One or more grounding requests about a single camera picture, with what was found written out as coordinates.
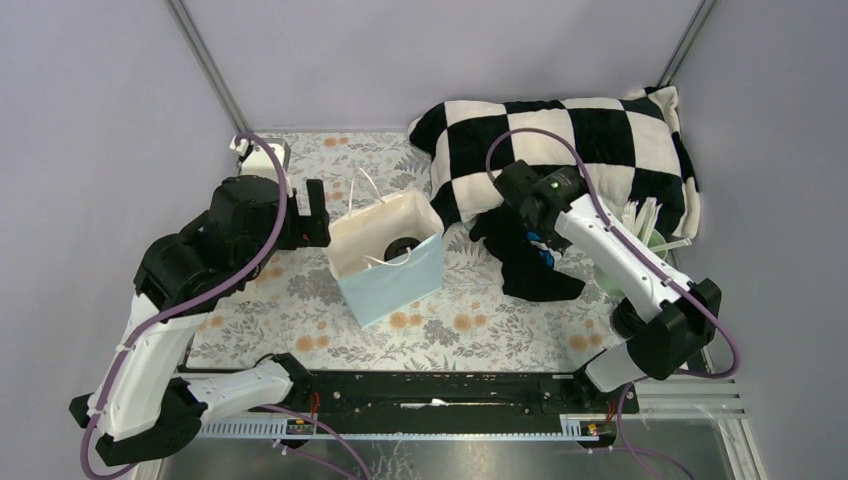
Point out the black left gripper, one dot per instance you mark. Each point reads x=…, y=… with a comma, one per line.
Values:
x=313, y=229

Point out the light blue paper bag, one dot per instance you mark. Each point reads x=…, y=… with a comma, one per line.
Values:
x=372, y=288

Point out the black plastic cup lid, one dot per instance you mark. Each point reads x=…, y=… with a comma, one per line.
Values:
x=400, y=247

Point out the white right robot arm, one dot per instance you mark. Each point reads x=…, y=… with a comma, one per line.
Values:
x=680, y=315

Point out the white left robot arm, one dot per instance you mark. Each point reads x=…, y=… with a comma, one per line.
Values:
x=144, y=411

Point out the black cloth with daisy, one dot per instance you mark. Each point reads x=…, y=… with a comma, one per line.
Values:
x=527, y=271

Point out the floral patterned table mat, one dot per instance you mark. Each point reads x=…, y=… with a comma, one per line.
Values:
x=295, y=306

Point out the black white checkered pillow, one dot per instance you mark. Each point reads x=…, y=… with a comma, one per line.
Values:
x=632, y=148

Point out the white drinking straws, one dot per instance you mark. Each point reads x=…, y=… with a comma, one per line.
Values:
x=640, y=218

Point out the stack of black lids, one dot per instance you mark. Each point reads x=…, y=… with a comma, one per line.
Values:
x=625, y=321

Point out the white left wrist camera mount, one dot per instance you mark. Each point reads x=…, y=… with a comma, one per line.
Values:
x=254, y=160

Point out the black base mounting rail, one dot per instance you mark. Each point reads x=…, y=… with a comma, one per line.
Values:
x=453, y=403

